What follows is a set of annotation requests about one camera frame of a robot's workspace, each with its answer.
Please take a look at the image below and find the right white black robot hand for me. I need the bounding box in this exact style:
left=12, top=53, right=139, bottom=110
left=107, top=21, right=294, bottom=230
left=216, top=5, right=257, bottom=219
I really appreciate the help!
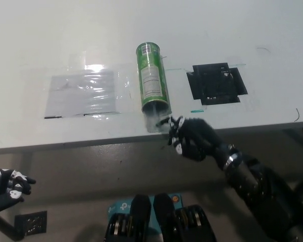
left=155, top=115, right=234, bottom=167

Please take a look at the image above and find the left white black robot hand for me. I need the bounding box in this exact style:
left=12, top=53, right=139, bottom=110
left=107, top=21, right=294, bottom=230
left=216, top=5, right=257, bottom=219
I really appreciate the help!
left=0, top=168, right=36, bottom=215

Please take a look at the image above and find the clear plastic chips tray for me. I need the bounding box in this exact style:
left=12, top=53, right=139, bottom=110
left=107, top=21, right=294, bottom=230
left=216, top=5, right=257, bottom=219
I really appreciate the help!
left=142, top=105, right=174, bottom=133

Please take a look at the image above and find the green chips can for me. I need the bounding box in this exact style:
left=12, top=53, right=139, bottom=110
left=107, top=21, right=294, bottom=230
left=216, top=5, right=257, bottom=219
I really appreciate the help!
left=135, top=42, right=172, bottom=115

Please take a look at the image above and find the black floor tape patch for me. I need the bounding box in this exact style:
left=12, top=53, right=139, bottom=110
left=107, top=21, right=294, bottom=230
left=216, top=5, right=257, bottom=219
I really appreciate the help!
left=14, top=210, right=47, bottom=236

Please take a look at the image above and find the black tape square patch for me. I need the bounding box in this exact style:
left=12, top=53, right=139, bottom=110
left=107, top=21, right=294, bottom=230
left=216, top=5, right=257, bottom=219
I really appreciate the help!
left=186, top=62, right=248, bottom=106

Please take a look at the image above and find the teal cardboard box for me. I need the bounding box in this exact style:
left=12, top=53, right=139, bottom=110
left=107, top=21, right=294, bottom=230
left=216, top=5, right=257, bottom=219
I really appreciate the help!
left=107, top=193, right=184, bottom=229

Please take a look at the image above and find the clear plastic sheet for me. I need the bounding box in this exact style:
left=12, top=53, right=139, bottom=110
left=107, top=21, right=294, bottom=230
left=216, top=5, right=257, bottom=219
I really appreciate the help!
left=44, top=70, right=121, bottom=119

